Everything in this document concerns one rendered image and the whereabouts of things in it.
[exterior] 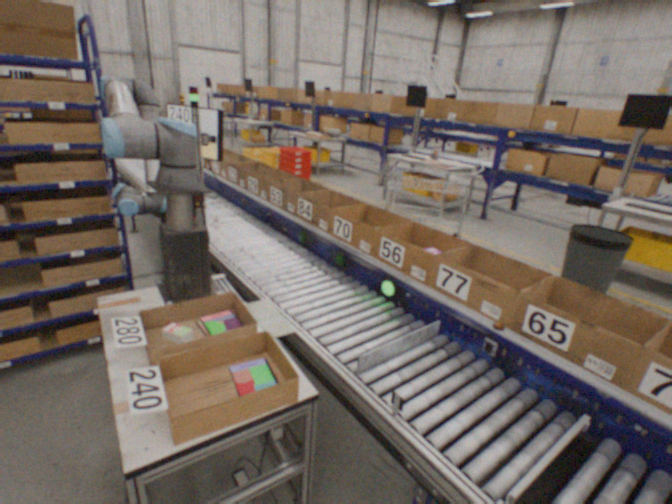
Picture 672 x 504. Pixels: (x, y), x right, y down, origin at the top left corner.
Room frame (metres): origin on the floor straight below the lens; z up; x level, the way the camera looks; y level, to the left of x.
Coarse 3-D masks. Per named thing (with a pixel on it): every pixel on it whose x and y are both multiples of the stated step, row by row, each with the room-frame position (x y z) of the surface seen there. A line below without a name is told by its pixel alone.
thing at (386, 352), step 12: (432, 324) 1.38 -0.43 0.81; (408, 336) 1.28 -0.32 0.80; (420, 336) 1.33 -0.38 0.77; (432, 336) 1.39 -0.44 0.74; (384, 348) 1.20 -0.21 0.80; (396, 348) 1.24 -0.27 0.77; (408, 348) 1.29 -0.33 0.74; (360, 360) 1.12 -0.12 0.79; (372, 360) 1.16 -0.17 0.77; (384, 360) 1.21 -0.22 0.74; (360, 372) 1.13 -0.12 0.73
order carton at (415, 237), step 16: (400, 224) 1.98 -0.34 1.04; (416, 224) 2.03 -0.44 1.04; (400, 240) 1.73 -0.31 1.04; (416, 240) 2.02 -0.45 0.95; (432, 240) 1.94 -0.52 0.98; (448, 240) 1.86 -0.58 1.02; (464, 240) 1.79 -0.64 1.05; (416, 256) 1.65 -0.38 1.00; (432, 256) 1.58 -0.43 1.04; (432, 272) 1.57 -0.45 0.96
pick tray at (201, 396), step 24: (264, 336) 1.18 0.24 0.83; (168, 360) 1.00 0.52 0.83; (192, 360) 1.04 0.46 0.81; (216, 360) 1.08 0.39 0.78; (240, 360) 1.12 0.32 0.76; (288, 360) 1.02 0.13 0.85; (168, 384) 0.97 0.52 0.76; (192, 384) 0.98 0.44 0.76; (216, 384) 0.99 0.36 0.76; (288, 384) 0.93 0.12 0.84; (168, 408) 0.79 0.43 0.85; (192, 408) 0.88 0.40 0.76; (216, 408) 0.81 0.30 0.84; (240, 408) 0.85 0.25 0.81; (264, 408) 0.89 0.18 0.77; (192, 432) 0.77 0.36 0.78
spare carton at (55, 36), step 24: (0, 0) 1.95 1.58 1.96; (24, 0) 2.00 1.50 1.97; (48, 0) 2.06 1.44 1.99; (0, 24) 1.98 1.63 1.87; (24, 24) 2.04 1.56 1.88; (48, 24) 2.09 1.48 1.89; (72, 24) 2.14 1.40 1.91; (0, 48) 2.02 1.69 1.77; (24, 48) 2.07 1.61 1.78; (48, 48) 2.13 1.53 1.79; (72, 48) 2.19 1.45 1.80
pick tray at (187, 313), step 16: (176, 304) 1.33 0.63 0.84; (192, 304) 1.36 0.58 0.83; (208, 304) 1.39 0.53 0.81; (224, 304) 1.43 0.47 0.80; (240, 304) 1.38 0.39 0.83; (144, 320) 1.25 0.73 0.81; (160, 320) 1.29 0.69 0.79; (176, 320) 1.32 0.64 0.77; (192, 320) 1.35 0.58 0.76; (240, 320) 1.37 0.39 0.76; (160, 336) 1.22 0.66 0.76; (208, 336) 1.12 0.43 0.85; (224, 336) 1.15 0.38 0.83; (240, 336) 1.19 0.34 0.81; (160, 352) 1.03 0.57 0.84; (176, 352) 1.06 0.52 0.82
